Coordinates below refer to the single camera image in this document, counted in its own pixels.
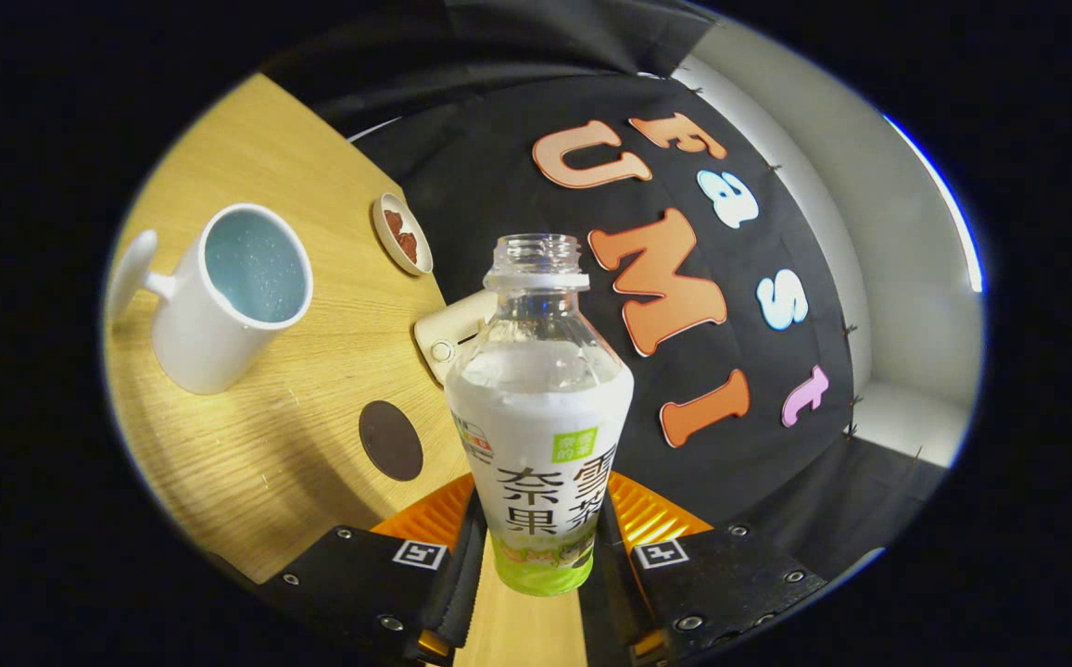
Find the large ceiling light panel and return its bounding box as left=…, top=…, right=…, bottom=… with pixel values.
left=883, top=113, right=986, bottom=294

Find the white cup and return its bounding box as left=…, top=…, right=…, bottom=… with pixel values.
left=105, top=203, right=315, bottom=396

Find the small bowl with red snacks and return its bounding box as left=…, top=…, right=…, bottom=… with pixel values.
left=372, top=193, right=435, bottom=277

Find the wooden table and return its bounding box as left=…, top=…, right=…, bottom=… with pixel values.
left=102, top=72, right=592, bottom=667

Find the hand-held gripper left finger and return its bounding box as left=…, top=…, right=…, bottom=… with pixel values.
left=258, top=471, right=490, bottom=666

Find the cream tabletop appliance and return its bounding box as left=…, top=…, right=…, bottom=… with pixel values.
left=413, top=289, right=499, bottom=385

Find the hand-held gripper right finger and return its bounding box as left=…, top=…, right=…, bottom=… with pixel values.
left=582, top=471, right=828, bottom=663

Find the dark brown round coaster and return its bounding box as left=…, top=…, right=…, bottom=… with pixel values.
left=359, top=400, right=424, bottom=483

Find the juice bottle with green label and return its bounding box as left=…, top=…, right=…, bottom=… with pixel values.
left=444, top=233, right=635, bottom=597

